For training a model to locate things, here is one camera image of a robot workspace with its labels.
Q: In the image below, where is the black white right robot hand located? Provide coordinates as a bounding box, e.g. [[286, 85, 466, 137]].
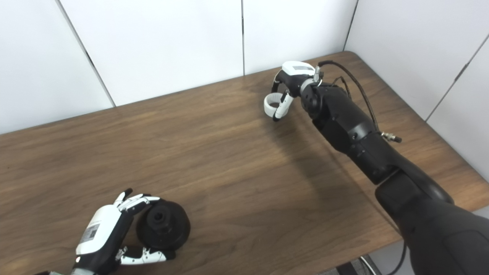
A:
[[271, 61, 317, 122]]

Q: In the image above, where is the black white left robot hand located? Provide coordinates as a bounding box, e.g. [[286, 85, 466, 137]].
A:
[[71, 188, 176, 275]]

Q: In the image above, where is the white ring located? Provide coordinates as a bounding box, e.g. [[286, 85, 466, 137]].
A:
[[264, 93, 290, 118]]

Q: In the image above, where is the round black part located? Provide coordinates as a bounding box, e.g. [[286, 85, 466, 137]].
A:
[[136, 200, 191, 251]]

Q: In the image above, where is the thin right arm wire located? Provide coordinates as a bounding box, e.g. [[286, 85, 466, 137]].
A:
[[330, 76, 354, 100]]

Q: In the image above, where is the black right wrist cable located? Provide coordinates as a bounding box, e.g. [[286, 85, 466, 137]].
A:
[[318, 60, 402, 144]]

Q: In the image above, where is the black hanging cable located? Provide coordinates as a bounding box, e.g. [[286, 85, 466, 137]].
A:
[[386, 241, 408, 275]]

